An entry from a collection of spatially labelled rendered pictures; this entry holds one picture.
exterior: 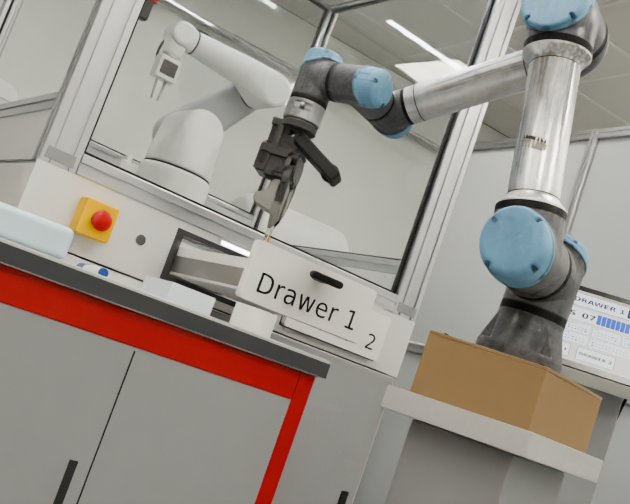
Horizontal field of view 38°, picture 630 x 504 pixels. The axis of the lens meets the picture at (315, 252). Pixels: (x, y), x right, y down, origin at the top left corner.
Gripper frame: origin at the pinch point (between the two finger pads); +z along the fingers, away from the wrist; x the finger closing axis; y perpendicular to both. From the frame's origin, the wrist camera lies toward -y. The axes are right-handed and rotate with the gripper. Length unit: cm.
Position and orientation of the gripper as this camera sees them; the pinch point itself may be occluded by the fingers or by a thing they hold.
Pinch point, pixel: (275, 223)
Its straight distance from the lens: 173.6
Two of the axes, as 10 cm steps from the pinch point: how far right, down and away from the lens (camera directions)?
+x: -1.1, -1.8, -9.8
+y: -9.4, -3.1, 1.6
